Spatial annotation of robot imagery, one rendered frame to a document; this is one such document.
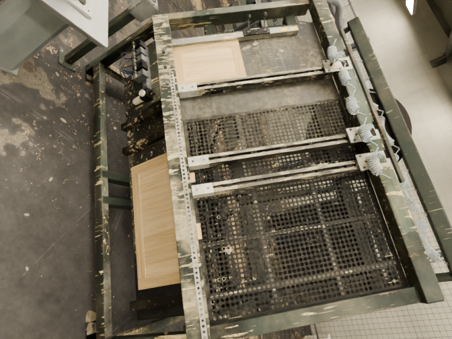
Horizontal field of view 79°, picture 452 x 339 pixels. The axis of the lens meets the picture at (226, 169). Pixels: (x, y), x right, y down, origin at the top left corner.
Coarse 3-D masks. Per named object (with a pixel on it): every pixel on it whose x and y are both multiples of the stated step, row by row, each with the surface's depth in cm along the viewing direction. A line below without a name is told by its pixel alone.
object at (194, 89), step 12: (324, 60) 189; (348, 60) 189; (276, 72) 189; (288, 72) 189; (300, 72) 190; (312, 72) 190; (324, 72) 189; (192, 84) 185; (204, 84) 185; (216, 84) 187; (228, 84) 185; (240, 84) 186; (252, 84) 188; (264, 84) 190; (276, 84) 192; (180, 96) 187; (192, 96) 189
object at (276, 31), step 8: (240, 32) 205; (272, 32) 205; (280, 32) 206; (288, 32) 207; (296, 32) 209; (176, 40) 201; (184, 40) 201; (192, 40) 201; (200, 40) 202; (208, 40) 202; (216, 40) 203; (224, 40) 204; (240, 40) 207
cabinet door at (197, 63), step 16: (176, 48) 201; (192, 48) 202; (208, 48) 202; (224, 48) 202; (176, 64) 197; (192, 64) 197; (208, 64) 197; (224, 64) 198; (240, 64) 198; (192, 80) 192; (208, 80) 192
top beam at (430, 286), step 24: (312, 0) 210; (336, 72) 191; (360, 96) 180; (360, 120) 174; (360, 144) 177; (384, 168) 164; (384, 192) 160; (384, 216) 163; (408, 216) 154; (408, 240) 150; (408, 264) 149; (432, 288) 142
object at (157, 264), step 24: (144, 168) 210; (144, 192) 205; (168, 192) 194; (144, 216) 200; (168, 216) 190; (144, 240) 195; (168, 240) 185; (144, 264) 190; (168, 264) 181; (144, 288) 186
